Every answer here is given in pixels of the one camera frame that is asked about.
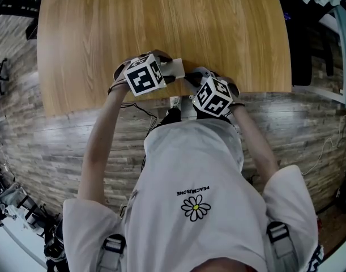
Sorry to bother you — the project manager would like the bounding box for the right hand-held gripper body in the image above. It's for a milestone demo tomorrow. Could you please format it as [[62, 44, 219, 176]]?
[[189, 66, 241, 119]]

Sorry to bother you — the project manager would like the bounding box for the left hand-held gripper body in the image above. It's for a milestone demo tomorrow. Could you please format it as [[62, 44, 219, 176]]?
[[113, 52, 168, 97]]

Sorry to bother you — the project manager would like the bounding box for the white glasses case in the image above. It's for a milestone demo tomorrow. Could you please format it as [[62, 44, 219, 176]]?
[[160, 57, 186, 78]]

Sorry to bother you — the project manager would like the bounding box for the person's left forearm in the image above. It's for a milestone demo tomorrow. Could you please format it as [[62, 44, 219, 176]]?
[[77, 83, 134, 207]]

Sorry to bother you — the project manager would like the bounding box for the person's right forearm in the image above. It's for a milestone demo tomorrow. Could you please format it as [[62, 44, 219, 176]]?
[[231, 104, 280, 194]]

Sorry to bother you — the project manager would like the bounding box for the person's black shoe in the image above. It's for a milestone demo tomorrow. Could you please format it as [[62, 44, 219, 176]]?
[[160, 107, 182, 126]]

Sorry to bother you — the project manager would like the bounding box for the white flower print t-shirt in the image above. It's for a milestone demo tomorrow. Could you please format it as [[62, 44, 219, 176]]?
[[62, 117, 321, 272]]

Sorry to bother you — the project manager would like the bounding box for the light blue table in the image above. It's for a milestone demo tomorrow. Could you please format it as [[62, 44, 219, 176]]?
[[332, 6, 346, 111]]

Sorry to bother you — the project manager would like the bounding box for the black cable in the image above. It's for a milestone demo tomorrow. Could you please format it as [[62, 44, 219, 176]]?
[[121, 101, 160, 141]]

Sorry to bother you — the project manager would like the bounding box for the white cable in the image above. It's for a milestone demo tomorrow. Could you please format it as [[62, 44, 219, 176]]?
[[300, 129, 346, 176]]

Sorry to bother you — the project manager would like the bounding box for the grey harness strap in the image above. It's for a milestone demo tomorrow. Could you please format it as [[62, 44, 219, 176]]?
[[96, 233, 127, 272], [265, 221, 301, 272]]

